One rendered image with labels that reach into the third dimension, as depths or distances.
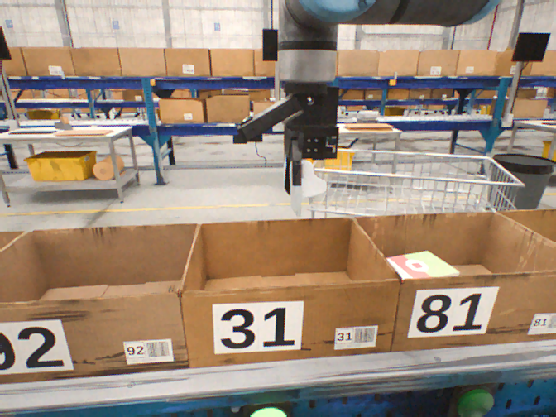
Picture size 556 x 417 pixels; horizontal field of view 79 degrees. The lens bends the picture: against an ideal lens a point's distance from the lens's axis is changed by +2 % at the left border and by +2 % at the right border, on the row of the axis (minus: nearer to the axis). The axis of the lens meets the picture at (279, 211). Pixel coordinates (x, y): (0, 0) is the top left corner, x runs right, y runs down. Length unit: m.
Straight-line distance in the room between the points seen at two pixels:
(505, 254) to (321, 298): 0.58
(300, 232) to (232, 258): 0.19
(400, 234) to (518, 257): 0.28
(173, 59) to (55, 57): 1.47
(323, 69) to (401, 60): 4.97
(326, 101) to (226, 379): 0.50
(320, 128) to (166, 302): 0.38
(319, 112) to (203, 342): 0.45
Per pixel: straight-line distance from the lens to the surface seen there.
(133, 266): 0.94
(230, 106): 4.77
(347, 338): 0.69
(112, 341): 0.69
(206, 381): 0.67
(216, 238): 0.87
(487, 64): 6.16
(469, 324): 0.78
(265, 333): 0.65
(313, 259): 0.91
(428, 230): 0.99
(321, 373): 0.68
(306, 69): 0.53
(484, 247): 1.11
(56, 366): 0.76
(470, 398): 0.79
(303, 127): 0.54
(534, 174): 3.84
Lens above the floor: 1.39
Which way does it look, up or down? 22 degrees down
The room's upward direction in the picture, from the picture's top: straight up
